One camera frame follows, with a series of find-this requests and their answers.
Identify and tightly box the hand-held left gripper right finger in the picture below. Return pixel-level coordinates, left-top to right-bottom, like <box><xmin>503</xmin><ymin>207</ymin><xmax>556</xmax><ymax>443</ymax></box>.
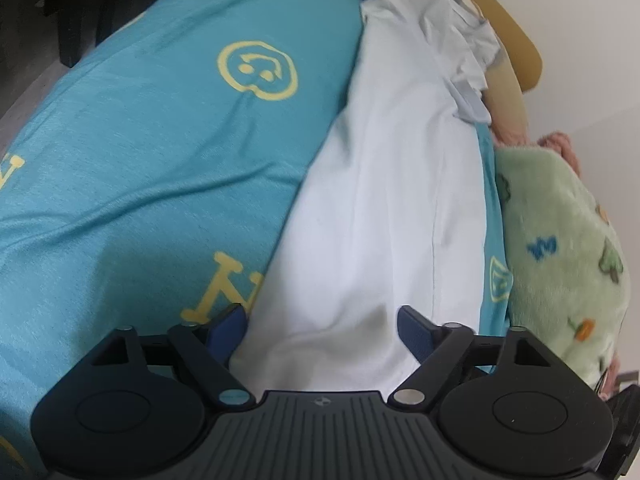
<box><xmin>389</xmin><ymin>305</ymin><xmax>550</xmax><ymax>407</ymax></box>

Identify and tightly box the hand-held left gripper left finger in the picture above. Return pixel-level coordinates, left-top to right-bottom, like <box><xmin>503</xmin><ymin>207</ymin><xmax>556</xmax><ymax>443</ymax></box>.
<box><xmin>91</xmin><ymin>304</ymin><xmax>254</xmax><ymax>407</ymax></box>

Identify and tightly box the white t-shirt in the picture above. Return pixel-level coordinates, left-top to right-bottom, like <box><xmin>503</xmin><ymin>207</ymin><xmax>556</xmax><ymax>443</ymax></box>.
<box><xmin>232</xmin><ymin>0</ymin><xmax>501</xmax><ymax>394</ymax></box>

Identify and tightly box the green fleece printed blanket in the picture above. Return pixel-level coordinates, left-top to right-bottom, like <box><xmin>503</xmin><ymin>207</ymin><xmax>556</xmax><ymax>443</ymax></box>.
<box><xmin>492</xmin><ymin>145</ymin><xmax>632</xmax><ymax>392</ymax></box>

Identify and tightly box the teal printed bed sheet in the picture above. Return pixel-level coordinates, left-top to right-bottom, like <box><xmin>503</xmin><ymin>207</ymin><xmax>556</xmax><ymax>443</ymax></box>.
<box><xmin>0</xmin><ymin>0</ymin><xmax>514</xmax><ymax>480</ymax></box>

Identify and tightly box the pink plush toy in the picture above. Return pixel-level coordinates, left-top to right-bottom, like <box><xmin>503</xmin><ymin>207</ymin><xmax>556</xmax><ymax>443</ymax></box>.
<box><xmin>537</xmin><ymin>131</ymin><xmax>582</xmax><ymax>179</ymax></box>

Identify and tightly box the patchwork pillow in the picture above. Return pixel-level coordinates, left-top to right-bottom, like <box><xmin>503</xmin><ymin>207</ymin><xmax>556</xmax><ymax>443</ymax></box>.
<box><xmin>320</xmin><ymin>0</ymin><xmax>532</xmax><ymax>149</ymax></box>

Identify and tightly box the mustard headboard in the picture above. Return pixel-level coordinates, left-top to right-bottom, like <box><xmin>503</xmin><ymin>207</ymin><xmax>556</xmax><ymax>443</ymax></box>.
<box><xmin>430</xmin><ymin>0</ymin><xmax>545</xmax><ymax>94</ymax></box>

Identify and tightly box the black chair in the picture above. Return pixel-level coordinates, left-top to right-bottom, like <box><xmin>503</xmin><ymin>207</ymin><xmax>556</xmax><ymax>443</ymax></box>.
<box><xmin>15</xmin><ymin>0</ymin><xmax>119</xmax><ymax>69</ymax></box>

